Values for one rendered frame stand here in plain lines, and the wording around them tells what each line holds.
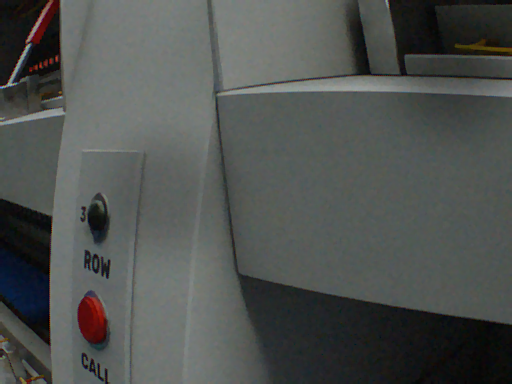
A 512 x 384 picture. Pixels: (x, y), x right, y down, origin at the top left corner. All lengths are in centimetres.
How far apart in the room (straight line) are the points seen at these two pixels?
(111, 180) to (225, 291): 5
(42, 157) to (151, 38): 10
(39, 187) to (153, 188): 12
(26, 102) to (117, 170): 21
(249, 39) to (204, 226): 5
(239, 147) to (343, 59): 5
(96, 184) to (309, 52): 8
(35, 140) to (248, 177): 14
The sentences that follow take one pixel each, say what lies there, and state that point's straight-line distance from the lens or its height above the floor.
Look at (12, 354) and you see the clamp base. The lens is 41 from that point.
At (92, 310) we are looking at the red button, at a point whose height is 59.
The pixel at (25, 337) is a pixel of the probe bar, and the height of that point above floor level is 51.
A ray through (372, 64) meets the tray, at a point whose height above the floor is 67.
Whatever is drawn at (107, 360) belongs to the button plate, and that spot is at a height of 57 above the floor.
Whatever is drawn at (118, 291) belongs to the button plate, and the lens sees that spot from 18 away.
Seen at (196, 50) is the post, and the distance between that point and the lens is 17.
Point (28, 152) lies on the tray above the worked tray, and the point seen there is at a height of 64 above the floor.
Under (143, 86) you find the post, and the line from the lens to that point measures 19.
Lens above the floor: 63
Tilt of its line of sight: 1 degrees up
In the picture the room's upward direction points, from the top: 7 degrees clockwise
